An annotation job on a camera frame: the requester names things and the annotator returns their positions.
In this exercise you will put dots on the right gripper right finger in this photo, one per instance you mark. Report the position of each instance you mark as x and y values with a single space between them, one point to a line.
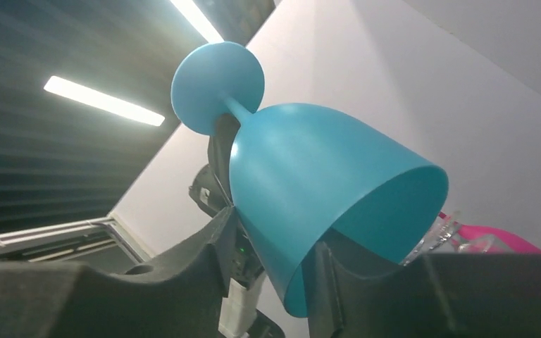
353 292

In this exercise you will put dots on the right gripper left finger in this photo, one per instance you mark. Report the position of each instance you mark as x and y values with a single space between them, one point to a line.
176 294

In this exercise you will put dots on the clear ribbed wine glass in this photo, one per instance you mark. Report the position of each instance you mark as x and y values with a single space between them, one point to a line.
442 230

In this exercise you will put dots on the blue wine glass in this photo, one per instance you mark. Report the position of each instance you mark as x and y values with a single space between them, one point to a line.
298 170

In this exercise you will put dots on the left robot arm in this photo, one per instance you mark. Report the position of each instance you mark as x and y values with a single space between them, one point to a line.
210 190

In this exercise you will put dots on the pink wine glass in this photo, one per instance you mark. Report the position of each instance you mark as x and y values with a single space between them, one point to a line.
483 239

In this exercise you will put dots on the aluminium frame rail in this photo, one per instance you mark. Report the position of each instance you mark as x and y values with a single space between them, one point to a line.
66 239

